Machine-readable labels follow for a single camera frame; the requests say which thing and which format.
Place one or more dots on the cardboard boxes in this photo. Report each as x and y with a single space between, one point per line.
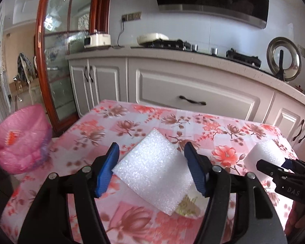
15 87

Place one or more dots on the pink bagged waste bin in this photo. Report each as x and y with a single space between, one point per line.
25 147

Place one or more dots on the wall power outlet strip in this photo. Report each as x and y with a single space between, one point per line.
131 16

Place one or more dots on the white foam roll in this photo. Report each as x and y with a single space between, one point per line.
264 152

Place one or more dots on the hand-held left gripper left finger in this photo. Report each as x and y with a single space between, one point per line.
108 169

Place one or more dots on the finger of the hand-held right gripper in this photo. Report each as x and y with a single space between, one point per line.
301 166
269 168

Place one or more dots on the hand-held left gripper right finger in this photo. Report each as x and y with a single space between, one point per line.
196 169

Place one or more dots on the white base kitchen cabinet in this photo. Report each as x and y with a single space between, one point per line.
167 83

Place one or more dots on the black gas stove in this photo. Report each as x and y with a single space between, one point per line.
178 44

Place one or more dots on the glass sliding door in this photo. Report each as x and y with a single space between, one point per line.
66 63

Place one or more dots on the crumpled yellowish wrapper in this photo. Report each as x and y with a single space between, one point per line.
190 205

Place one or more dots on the red wooden door jamb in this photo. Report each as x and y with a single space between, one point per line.
100 10

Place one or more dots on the white lidded pan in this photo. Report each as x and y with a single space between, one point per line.
151 38

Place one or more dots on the pink floral tablecloth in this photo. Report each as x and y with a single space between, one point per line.
167 122

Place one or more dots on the steel pot lid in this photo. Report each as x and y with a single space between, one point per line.
288 56

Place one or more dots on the single wall socket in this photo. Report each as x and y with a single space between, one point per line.
303 52

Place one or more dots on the white rice cooker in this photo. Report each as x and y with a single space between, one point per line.
97 40

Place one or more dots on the patterned clothes on chair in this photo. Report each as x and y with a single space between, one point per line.
24 66

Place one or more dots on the person's right hand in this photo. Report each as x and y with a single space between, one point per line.
298 223

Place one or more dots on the white chair beige seat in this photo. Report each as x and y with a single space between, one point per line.
31 86

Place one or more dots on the white foam block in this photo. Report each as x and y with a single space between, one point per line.
152 167

